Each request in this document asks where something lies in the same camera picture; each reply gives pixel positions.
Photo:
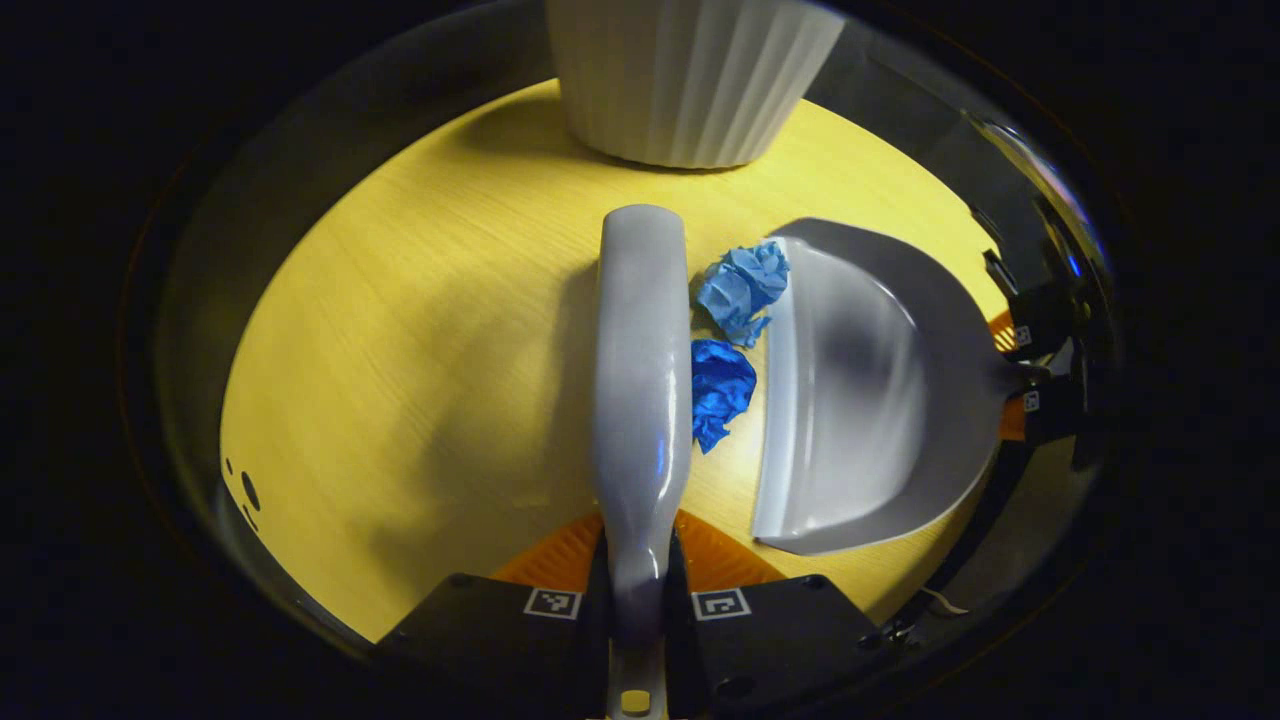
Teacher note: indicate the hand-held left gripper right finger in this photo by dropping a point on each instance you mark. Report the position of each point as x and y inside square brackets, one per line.
[780, 650]

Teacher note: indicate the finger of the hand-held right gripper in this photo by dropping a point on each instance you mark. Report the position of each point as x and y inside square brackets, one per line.
[1055, 405]
[1040, 315]

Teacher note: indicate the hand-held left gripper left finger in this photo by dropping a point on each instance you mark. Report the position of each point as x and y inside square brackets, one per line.
[500, 650]

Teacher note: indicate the grey plastic dustpan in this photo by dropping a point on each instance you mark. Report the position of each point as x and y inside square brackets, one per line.
[880, 400]

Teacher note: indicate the dark blue paper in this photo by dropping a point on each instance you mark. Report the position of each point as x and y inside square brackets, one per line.
[720, 385]

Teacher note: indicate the light blue paper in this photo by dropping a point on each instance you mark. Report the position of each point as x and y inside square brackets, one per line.
[740, 290]

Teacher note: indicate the small grey broom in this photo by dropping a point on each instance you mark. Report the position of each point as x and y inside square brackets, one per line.
[640, 350]

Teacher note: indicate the yellow wooden desktop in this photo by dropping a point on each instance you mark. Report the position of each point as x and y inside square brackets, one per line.
[420, 350]

